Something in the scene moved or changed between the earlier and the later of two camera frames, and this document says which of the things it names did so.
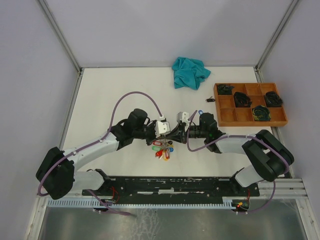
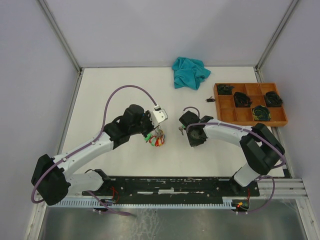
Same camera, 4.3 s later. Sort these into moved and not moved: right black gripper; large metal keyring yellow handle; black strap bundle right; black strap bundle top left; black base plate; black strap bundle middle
Moved: right black gripper; large metal keyring yellow handle
Not moved: black strap bundle middle; black strap bundle right; black base plate; black strap bundle top left
